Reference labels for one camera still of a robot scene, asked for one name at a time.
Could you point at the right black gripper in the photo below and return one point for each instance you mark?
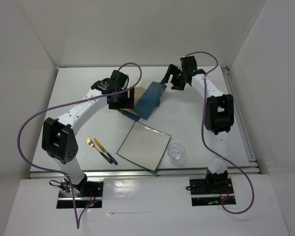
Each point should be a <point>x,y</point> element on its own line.
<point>177,86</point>

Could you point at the gold knife green handle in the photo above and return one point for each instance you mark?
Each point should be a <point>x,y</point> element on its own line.
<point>107,153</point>

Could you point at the white square plate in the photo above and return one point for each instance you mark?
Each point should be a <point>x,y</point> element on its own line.
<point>144,146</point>

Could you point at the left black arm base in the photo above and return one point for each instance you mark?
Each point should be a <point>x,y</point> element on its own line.
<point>91,195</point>

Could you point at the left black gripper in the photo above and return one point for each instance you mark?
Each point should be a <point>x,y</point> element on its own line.
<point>127,103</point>

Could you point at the aluminium rail frame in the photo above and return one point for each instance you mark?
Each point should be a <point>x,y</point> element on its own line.
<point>179,115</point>

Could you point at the clear drinking glass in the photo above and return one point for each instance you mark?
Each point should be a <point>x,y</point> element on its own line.
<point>176,153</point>

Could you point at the blue and tan placemat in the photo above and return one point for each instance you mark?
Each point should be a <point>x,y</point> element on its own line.
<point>145,101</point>

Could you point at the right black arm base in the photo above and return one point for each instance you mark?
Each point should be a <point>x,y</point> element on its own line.
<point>205,193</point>

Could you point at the gold fork green handle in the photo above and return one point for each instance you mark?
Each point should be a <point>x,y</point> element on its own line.
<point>92,144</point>

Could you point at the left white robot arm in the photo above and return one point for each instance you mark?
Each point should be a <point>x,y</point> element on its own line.
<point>59,135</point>

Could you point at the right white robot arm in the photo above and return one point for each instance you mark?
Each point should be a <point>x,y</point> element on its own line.
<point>218,113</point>

